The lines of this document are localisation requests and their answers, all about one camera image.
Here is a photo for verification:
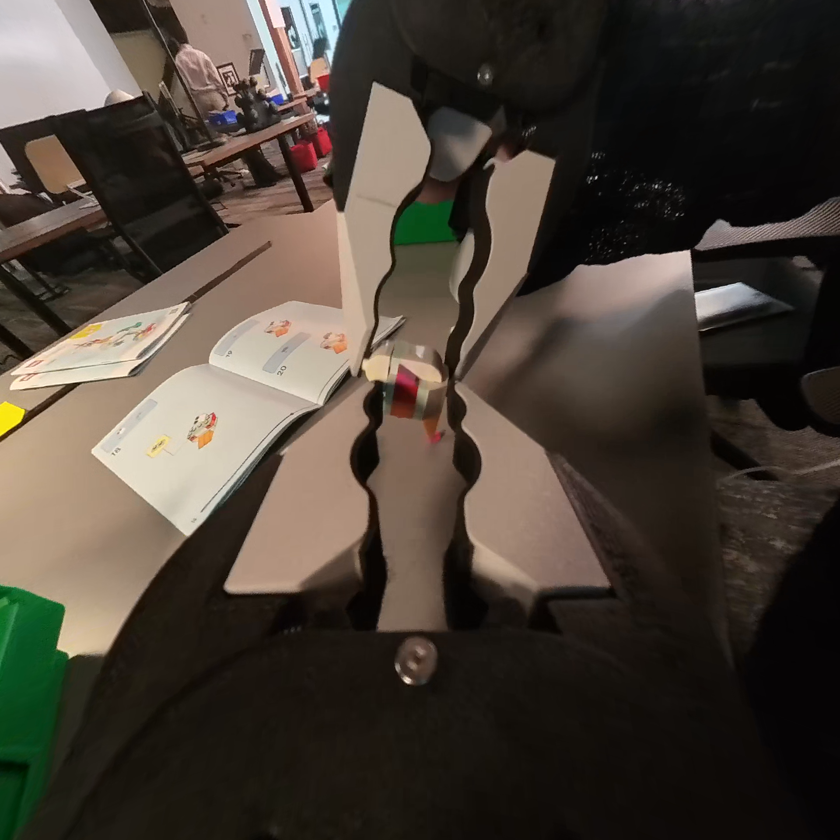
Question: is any dark wooden table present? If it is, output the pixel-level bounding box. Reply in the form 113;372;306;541
0;197;109;355
182;113;317;213

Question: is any person's right forearm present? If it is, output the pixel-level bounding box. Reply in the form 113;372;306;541
525;0;840;293

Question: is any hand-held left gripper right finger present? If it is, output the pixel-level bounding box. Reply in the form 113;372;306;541
445;382;613;631

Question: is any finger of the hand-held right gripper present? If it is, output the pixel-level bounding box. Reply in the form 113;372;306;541
445;152;560;382
335;80;435;378

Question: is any black mesh chair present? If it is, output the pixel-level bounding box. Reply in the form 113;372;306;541
54;92;229;284

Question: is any green plastic bin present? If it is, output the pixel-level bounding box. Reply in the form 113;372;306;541
392;199;462;248
0;584;70;840

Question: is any small lego bird model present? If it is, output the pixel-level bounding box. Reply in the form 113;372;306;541
362;339;452;448

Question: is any black machine on table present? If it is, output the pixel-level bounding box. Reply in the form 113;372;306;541
231;77;284;132

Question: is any open lego instruction booklet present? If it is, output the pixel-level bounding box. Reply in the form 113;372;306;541
91;300;408;537

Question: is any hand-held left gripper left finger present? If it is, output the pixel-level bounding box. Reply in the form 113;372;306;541
222;381;386;632

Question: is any white earphone cable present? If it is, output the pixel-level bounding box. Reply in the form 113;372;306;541
718;459;840;484

